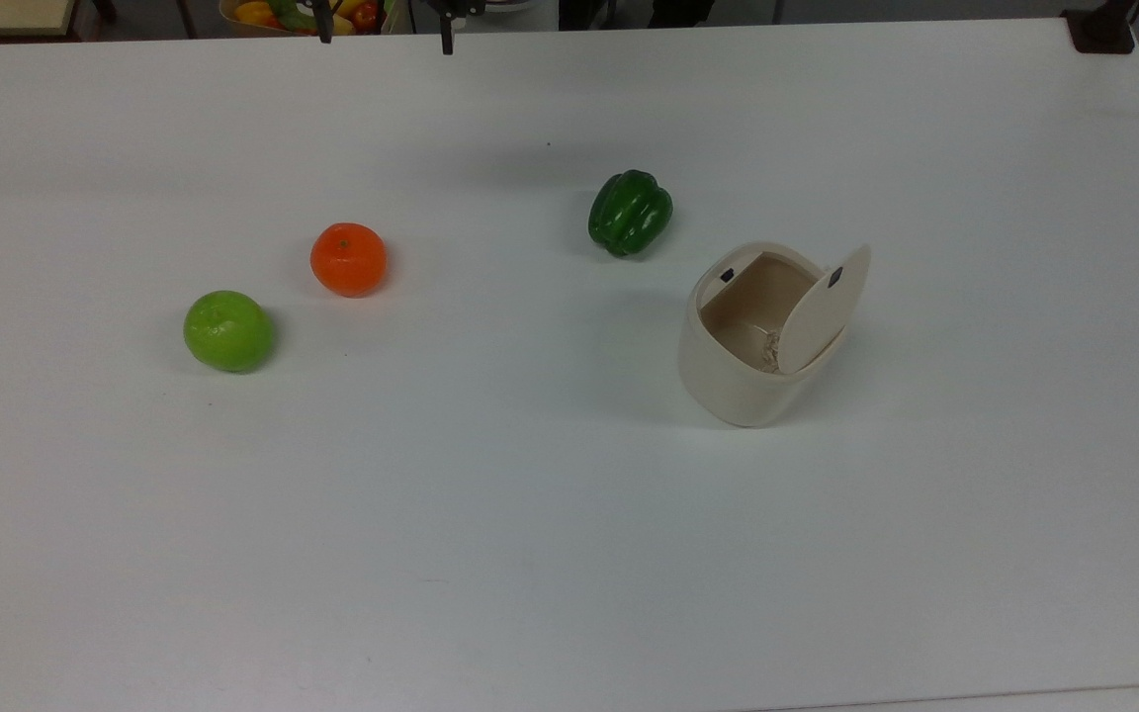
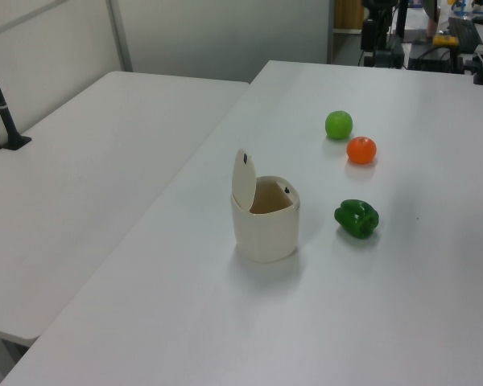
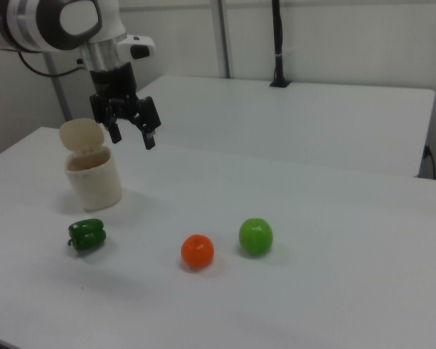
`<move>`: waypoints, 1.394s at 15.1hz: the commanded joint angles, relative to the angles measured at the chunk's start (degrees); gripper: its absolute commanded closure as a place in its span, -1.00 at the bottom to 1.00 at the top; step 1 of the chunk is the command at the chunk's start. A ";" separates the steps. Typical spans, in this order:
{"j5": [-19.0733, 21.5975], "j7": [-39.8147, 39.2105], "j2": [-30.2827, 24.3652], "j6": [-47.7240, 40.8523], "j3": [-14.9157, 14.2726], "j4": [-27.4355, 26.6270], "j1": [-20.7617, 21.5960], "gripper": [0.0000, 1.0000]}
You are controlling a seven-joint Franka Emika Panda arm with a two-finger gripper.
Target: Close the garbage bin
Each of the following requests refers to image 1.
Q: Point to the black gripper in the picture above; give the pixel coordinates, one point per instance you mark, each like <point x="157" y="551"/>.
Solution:
<point x="459" y="6"/>

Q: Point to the beige garbage bin lid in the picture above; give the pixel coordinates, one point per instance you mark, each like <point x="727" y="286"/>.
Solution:
<point x="827" y="311"/>

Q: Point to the beige garbage bin body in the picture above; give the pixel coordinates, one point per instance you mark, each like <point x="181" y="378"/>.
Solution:
<point x="728" y="381"/>

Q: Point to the red toy fruit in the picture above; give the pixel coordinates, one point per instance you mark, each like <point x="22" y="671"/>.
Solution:
<point x="365" y="14"/>

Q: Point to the yellow bell pepper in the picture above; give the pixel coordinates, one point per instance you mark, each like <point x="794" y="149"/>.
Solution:
<point x="253" y="13"/>

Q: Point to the wicker fruit basket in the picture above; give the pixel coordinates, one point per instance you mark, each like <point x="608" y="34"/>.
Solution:
<point x="229" y="12"/>

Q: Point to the orange mandarin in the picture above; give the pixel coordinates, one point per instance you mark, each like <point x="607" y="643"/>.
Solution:
<point x="348" y="259"/>

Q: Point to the green bell pepper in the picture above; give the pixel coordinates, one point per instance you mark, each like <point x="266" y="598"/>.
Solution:
<point x="630" y="213"/>

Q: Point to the green apple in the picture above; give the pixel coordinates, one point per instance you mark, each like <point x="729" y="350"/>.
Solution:
<point x="228" y="331"/>

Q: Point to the wooden side table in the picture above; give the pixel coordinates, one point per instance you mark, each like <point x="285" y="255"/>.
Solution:
<point x="1" y="15"/>

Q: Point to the crumpled paper scrap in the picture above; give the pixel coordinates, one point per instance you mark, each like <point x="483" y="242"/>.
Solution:
<point x="770" y="352"/>

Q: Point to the dark table clamp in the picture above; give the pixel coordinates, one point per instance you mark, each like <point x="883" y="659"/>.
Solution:
<point x="1101" y="32"/>

